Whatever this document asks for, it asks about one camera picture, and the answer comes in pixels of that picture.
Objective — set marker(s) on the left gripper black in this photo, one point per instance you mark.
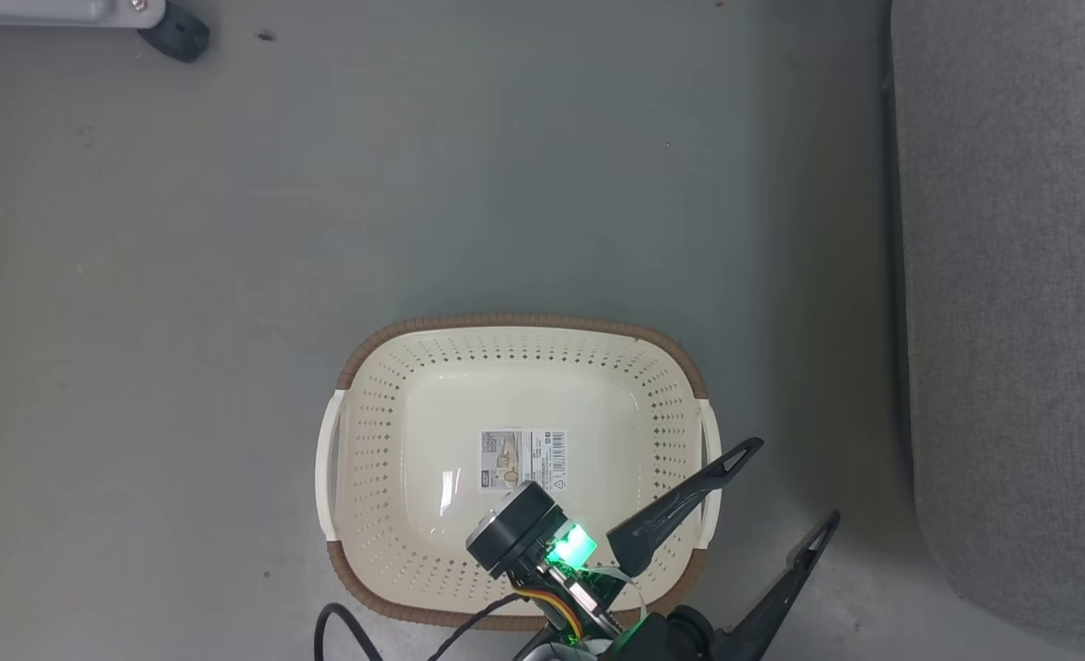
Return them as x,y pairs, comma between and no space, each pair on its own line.
520,528

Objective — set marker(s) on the grey fabric sofa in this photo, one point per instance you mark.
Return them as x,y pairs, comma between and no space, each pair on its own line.
1011,275

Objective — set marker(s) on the grey metal frame post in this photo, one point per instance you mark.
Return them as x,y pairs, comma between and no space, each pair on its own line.
47,11

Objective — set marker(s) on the printed barcode sticker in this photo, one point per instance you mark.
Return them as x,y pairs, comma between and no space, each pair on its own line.
524,454

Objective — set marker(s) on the cream perforated laundry basket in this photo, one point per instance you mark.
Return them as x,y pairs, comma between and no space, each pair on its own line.
432,431

